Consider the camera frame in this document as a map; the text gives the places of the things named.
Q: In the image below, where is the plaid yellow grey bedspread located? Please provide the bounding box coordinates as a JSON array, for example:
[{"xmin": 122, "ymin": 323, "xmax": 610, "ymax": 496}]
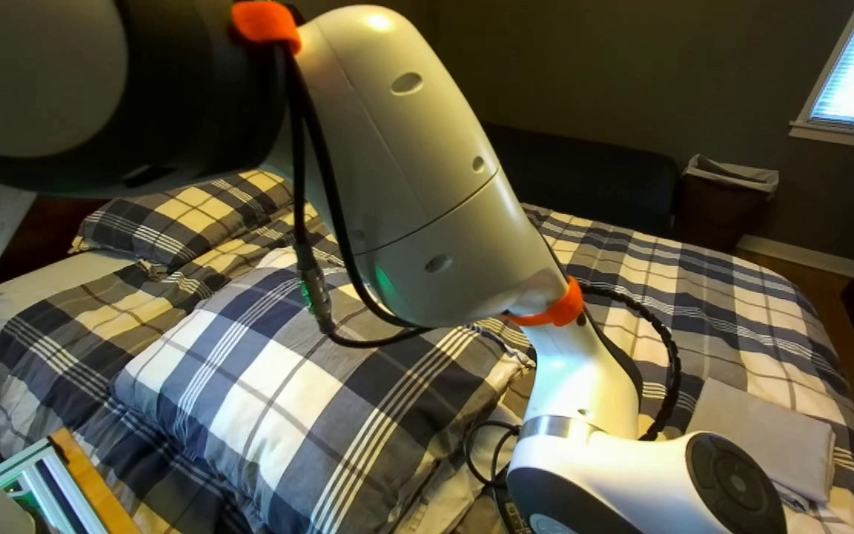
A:
[{"xmin": 0, "ymin": 208, "xmax": 854, "ymax": 534}]

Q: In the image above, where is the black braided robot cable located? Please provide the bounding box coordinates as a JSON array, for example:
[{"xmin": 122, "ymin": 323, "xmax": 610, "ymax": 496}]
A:
[{"xmin": 281, "ymin": 48, "xmax": 684, "ymax": 442}]

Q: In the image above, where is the white pillow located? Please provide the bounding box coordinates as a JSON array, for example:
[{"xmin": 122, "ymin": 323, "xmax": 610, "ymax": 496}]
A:
[{"xmin": 0, "ymin": 251, "xmax": 124, "ymax": 331}]

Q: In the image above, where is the plaid pillow front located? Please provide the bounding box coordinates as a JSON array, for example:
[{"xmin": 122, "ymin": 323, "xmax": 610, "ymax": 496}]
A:
[{"xmin": 112, "ymin": 248, "xmax": 517, "ymax": 534}]

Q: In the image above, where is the plaid pillow back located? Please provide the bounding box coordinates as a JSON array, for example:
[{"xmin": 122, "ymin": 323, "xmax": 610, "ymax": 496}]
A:
[{"xmin": 70, "ymin": 171, "xmax": 294, "ymax": 272}]

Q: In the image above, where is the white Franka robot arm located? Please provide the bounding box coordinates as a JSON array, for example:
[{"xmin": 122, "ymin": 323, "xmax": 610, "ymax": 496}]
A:
[{"xmin": 0, "ymin": 0, "xmax": 785, "ymax": 534}]

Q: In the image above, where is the plaid pillow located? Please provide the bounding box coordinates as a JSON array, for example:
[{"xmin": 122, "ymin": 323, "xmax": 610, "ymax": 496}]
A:
[
  {"xmin": 112, "ymin": 248, "xmax": 517, "ymax": 534},
  {"xmin": 70, "ymin": 171, "xmax": 294, "ymax": 272}
]

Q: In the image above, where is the dark sofa bench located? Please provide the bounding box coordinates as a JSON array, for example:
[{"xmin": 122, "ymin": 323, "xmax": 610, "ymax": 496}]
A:
[{"xmin": 487, "ymin": 120, "xmax": 678, "ymax": 234}]

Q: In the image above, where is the dark wooden headboard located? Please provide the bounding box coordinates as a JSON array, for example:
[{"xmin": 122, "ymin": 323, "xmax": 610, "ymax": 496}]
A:
[{"xmin": 0, "ymin": 196, "xmax": 102, "ymax": 280}]

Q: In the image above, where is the grey folded cloth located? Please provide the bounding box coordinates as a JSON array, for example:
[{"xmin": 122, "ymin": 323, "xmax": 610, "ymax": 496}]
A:
[{"xmin": 687, "ymin": 380, "xmax": 837, "ymax": 503}]

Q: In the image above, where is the dark wooden nightstand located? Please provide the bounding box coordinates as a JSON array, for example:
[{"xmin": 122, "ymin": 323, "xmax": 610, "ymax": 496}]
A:
[{"xmin": 677, "ymin": 154, "xmax": 779, "ymax": 248}]

